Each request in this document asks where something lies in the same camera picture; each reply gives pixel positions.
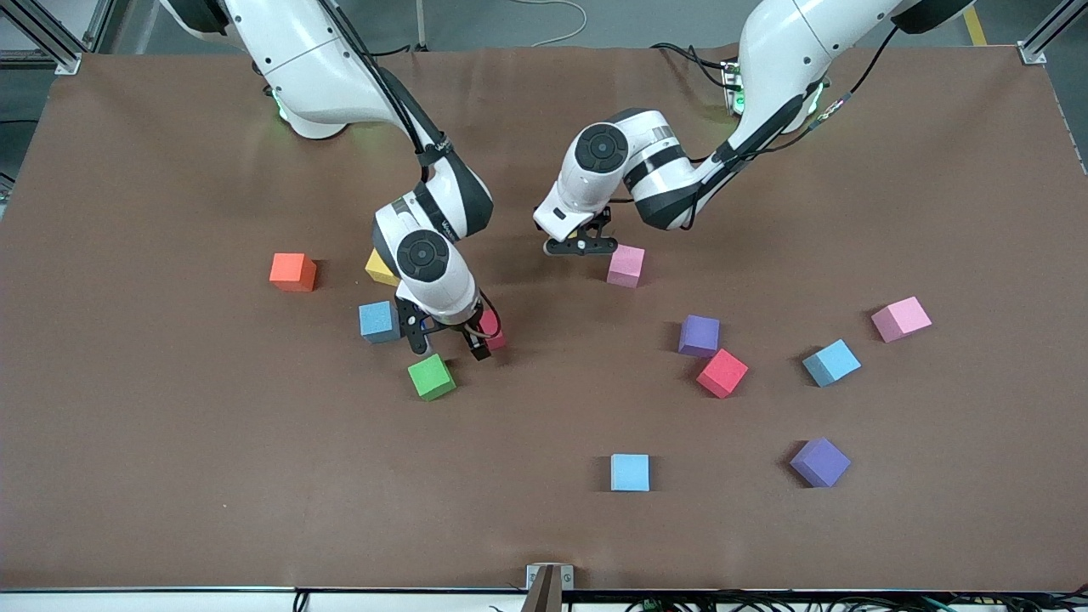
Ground light blue foam block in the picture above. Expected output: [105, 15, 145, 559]
[610, 454, 651, 493]

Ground black arm base cables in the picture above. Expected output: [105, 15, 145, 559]
[650, 41, 740, 90]

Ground white floor cable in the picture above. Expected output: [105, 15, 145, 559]
[510, 0, 589, 48]

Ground pink foam block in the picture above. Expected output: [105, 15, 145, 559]
[870, 296, 933, 344]
[606, 245, 646, 289]

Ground orange foam block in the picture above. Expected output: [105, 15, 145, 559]
[269, 252, 318, 293]

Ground brown table mat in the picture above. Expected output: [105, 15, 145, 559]
[0, 42, 1088, 593]

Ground purple foam block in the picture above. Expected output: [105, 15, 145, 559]
[677, 314, 722, 359]
[789, 437, 853, 489]

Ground white table edge rail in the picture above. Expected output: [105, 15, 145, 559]
[0, 588, 1088, 612]

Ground small metal bracket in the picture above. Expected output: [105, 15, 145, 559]
[525, 563, 575, 592]

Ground aluminium frame post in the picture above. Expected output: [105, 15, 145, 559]
[0, 0, 120, 76]
[1017, 0, 1088, 66]

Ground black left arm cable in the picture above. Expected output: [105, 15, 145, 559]
[684, 25, 902, 232]

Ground red foam block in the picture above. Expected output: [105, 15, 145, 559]
[476, 308, 509, 352]
[695, 348, 750, 400]

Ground brown pole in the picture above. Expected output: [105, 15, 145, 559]
[520, 565, 564, 612]

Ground green foam block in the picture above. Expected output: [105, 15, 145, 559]
[407, 354, 457, 402]

